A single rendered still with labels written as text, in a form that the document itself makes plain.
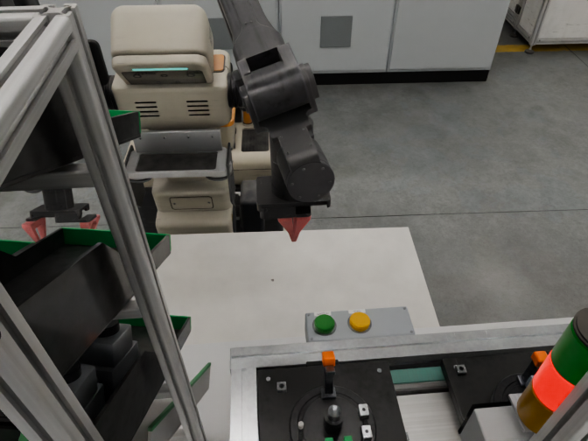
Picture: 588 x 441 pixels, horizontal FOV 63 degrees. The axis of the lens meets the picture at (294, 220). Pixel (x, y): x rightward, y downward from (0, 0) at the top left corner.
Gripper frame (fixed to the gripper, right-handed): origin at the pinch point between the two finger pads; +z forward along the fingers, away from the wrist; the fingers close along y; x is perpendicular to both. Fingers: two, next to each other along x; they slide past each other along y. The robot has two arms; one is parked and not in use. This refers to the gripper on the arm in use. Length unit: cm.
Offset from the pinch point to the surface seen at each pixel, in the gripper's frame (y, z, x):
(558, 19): 240, 91, 332
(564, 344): 21.8, -14.3, -31.1
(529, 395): 21.6, -5.1, -31.0
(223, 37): -30, 76, 285
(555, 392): 22.1, -8.9, -32.7
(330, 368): 4.6, 17.7, -12.7
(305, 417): 0.3, 25.2, -16.7
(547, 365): 21.8, -10.3, -30.7
